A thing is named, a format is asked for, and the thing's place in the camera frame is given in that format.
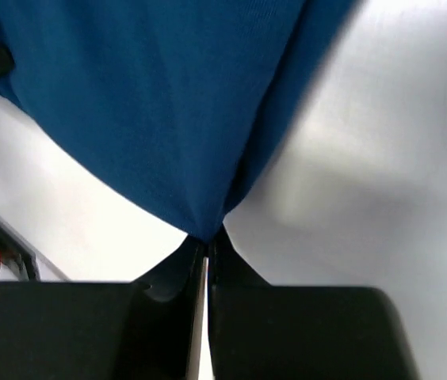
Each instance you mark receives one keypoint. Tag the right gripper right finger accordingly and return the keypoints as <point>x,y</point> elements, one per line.
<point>231,284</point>

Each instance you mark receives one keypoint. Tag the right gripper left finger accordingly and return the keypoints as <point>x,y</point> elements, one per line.
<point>168,314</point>

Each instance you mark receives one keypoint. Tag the blue printed t shirt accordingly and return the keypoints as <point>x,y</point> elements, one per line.
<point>176,105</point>

